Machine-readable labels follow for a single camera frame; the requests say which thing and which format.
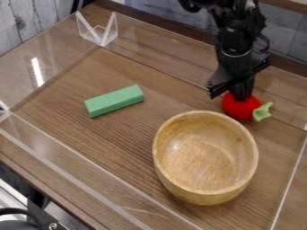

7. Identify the red plush strawberry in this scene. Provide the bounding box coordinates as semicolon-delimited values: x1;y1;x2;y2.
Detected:
222;92;274;122

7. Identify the black cable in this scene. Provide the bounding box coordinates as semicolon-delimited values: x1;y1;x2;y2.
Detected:
0;208;42;230

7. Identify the clear acrylic tray wall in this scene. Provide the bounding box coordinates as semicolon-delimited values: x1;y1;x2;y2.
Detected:
0;5;307;230

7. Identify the black metal mount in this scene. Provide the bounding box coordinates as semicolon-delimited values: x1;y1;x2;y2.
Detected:
27;199;70;230

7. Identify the clear acrylic corner bracket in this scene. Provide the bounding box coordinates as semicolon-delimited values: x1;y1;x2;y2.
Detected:
76;12;118;47

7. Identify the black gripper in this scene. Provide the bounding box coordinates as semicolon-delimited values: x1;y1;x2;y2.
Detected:
206;50;271;102

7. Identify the green rectangular block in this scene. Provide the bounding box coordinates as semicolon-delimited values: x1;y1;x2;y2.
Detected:
84;84;144;118

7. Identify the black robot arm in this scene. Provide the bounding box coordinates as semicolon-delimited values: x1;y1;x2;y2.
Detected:
178;0;270;102

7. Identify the wooden bowl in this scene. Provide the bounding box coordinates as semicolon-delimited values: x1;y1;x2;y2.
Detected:
152;111;259;206

